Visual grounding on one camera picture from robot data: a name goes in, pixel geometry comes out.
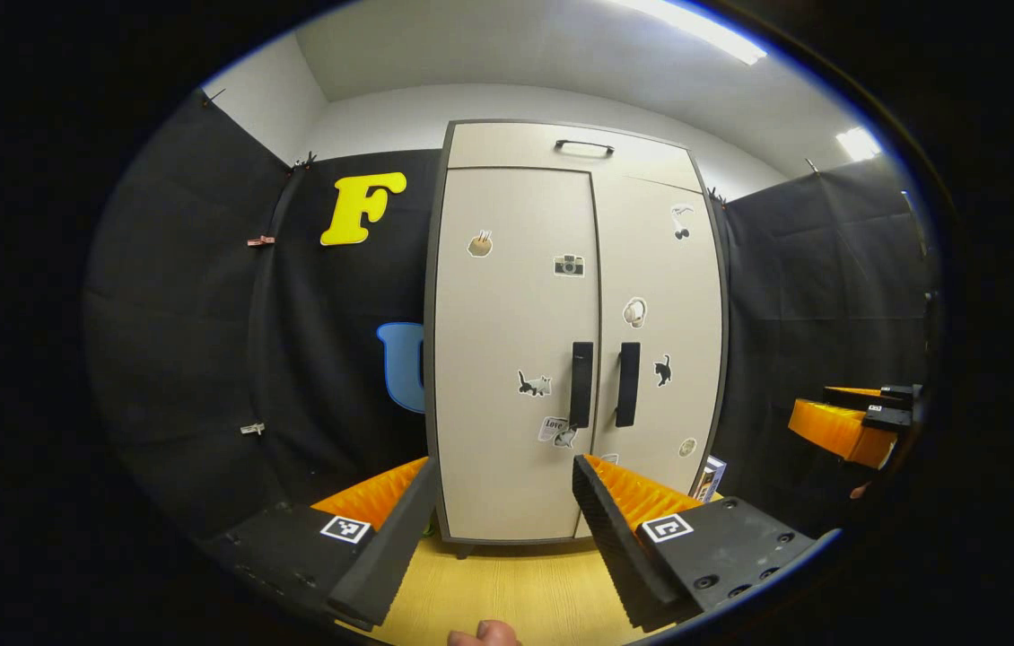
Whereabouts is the small printed box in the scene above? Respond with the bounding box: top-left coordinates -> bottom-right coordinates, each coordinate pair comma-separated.
694,455 -> 728,503

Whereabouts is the white shoe cabinet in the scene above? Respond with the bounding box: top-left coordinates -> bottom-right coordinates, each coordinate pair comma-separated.
424,119 -> 730,559

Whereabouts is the long ceiling light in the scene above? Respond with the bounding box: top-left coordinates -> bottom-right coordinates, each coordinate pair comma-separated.
615,0 -> 768,65

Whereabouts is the white shoe cabinet door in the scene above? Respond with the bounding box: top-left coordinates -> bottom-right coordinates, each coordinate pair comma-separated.
433,167 -> 602,542
590,172 -> 725,503

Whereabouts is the black backdrop cloth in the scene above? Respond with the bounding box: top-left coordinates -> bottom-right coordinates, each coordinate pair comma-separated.
709,157 -> 943,539
85,88 -> 445,539

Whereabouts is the white cabinet drawer front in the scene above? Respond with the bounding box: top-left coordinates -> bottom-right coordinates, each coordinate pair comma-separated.
447,123 -> 704,192

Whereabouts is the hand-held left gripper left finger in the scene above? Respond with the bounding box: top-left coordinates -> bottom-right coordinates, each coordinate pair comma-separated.
197,457 -> 442,631

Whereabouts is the small ceiling light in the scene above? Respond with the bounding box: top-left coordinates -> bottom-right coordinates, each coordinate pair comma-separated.
835,126 -> 882,162

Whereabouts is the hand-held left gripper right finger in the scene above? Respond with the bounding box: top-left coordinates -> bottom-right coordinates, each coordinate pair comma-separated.
573,454 -> 840,633

